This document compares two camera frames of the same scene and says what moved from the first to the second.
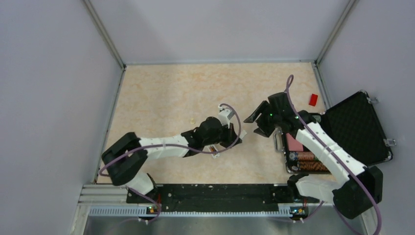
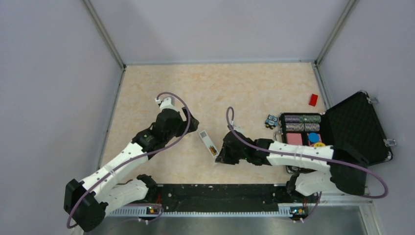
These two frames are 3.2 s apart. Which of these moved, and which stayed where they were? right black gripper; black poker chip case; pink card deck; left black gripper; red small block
Moved: right black gripper; left black gripper
Stayed: pink card deck; black poker chip case; red small block
